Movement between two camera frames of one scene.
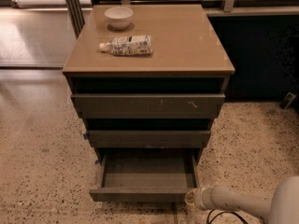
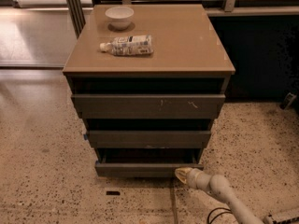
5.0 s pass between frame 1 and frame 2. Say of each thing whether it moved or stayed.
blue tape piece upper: stayed
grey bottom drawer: moved
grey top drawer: stayed
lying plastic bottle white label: stayed
